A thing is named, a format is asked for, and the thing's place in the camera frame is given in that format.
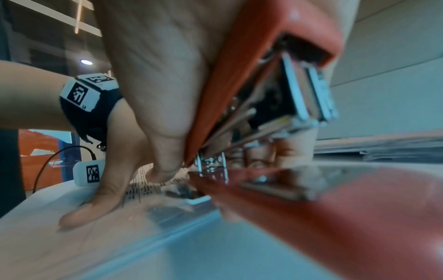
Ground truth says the person's left hand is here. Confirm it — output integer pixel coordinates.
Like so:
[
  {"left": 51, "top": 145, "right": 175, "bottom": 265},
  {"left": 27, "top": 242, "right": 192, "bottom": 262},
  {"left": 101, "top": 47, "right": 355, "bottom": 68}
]
[{"left": 58, "top": 101, "right": 156, "bottom": 231}]

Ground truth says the white paper sheet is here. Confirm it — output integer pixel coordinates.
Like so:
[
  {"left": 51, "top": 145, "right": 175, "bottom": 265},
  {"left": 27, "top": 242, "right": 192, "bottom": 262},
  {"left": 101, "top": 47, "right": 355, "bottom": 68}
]
[{"left": 0, "top": 182, "right": 215, "bottom": 280}]

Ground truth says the clear plastic sleeve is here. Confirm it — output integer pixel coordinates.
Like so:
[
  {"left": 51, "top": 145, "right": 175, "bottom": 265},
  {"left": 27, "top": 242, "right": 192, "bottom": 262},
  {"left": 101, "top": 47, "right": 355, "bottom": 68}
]
[{"left": 83, "top": 195, "right": 333, "bottom": 280}]

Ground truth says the printed paper sheet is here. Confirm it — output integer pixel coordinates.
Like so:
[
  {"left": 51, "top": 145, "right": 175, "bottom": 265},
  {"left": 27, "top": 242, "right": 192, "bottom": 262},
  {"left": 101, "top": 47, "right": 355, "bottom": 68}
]
[{"left": 123, "top": 163, "right": 208, "bottom": 206}]

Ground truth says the person's right hand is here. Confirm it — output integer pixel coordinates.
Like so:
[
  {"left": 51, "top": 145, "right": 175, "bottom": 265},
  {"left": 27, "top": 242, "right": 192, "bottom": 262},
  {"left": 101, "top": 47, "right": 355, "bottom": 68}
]
[{"left": 93, "top": 0, "right": 359, "bottom": 223}]

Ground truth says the orange cabinet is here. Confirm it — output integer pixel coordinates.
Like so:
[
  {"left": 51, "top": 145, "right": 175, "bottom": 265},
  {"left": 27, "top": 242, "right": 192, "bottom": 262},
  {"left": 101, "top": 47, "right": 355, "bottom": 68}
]
[{"left": 18, "top": 129, "right": 83, "bottom": 193}]

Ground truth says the orange stapler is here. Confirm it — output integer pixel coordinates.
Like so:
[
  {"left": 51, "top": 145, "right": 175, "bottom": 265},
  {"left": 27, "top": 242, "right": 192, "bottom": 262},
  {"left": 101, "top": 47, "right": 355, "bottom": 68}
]
[{"left": 183, "top": 0, "right": 443, "bottom": 280}]

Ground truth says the black wristband with marker cube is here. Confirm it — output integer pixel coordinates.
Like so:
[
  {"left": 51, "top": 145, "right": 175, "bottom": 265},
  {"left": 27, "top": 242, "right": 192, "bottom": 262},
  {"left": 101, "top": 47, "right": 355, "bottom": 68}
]
[{"left": 60, "top": 72, "right": 125, "bottom": 152}]

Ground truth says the black cable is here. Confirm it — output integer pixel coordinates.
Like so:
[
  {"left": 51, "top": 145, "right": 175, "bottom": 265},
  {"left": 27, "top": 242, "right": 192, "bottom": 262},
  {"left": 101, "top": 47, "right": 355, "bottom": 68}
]
[{"left": 34, "top": 145, "right": 98, "bottom": 193}]

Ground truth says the person's left forearm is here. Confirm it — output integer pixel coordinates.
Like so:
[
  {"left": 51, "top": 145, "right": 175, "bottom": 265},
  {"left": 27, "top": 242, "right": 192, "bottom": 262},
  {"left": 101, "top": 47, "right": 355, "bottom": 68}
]
[{"left": 0, "top": 60, "right": 75, "bottom": 132}]

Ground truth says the white marker block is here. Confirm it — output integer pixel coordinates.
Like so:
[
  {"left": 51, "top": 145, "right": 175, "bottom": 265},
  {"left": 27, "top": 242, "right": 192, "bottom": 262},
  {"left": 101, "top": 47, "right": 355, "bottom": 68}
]
[{"left": 72, "top": 160, "right": 105, "bottom": 187}]

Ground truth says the stack of papers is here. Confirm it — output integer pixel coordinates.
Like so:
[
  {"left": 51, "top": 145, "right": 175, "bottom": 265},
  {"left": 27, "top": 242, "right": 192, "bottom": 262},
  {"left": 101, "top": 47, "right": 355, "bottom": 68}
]
[{"left": 313, "top": 132, "right": 443, "bottom": 165}]

